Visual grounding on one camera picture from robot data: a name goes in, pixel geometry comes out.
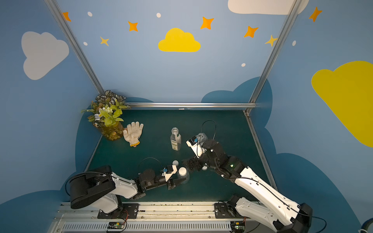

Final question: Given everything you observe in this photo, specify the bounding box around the round clear plastic bottle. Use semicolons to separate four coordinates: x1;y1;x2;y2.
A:
177;167;189;184

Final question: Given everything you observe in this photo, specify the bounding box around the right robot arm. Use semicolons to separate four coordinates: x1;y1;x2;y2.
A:
183;136;313;233

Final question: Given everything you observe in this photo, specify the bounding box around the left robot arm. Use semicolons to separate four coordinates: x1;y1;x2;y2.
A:
67;165;187;214

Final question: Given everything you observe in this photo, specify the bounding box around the square clear plastic bottle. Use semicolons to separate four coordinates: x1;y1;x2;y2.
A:
196;133;208;144

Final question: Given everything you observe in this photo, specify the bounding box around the tall clear labelled bottle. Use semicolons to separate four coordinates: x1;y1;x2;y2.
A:
170;127;182;151

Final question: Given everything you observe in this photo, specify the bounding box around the white knitted work glove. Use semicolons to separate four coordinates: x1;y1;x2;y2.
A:
123;121;144;147

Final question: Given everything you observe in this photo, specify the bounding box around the left circuit board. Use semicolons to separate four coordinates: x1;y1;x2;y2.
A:
106;221;126;232

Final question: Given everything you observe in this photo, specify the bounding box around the circuit board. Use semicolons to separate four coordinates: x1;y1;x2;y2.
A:
106;221;126;232
230;221;246;233

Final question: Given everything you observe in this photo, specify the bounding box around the right circuit board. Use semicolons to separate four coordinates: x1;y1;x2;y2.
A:
230;221;246;233

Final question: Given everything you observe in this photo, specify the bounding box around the artificial potted plant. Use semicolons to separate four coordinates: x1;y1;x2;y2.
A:
81;90;130;141

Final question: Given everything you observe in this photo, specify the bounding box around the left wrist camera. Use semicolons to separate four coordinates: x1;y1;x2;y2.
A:
162;165;177;182

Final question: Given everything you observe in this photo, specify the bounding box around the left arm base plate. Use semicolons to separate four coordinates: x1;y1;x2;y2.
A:
97;203;139;220

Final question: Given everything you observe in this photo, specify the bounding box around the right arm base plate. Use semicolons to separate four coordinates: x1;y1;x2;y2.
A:
214;202;244;219

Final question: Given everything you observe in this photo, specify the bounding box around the right side table rail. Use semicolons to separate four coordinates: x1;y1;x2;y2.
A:
243;108;278;190

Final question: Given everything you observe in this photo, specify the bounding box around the table rail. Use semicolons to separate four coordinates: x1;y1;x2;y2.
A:
243;108;278;190
84;135;103;171

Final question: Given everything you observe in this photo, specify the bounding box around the aluminium back rail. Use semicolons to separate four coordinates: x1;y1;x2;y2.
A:
126;102;256;109

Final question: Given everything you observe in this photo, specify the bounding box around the left side table rail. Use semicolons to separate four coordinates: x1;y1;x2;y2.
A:
84;135;103;171

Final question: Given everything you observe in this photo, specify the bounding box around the right aluminium frame post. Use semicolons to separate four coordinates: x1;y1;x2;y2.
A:
249;0;303;104

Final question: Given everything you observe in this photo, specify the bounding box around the aluminium frame post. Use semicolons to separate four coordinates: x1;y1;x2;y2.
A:
249;0;303;104
44;0;105;95

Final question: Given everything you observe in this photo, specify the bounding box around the left aluminium frame post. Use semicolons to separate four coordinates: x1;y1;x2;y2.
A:
44;0;105;95

